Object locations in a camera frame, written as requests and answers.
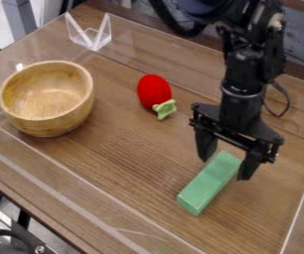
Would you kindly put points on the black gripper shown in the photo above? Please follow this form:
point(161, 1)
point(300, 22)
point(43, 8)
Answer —
point(234, 122)

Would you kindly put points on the green rectangular stick block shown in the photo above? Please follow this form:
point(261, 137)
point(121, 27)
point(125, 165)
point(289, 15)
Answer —
point(202, 189)

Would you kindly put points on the brown wooden bowl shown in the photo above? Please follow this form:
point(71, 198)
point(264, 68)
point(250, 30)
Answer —
point(47, 98)

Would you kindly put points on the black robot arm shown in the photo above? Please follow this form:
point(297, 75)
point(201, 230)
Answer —
point(252, 27)

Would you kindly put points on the red plush strawberry toy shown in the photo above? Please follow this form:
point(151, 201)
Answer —
point(155, 95)

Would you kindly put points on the black table leg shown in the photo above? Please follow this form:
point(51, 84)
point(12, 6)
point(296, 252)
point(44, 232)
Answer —
point(24, 219)

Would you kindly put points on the clear acrylic corner bracket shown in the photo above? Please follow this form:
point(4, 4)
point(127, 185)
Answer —
point(90, 38)

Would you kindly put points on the grey post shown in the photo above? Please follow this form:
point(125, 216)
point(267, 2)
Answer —
point(20, 16)

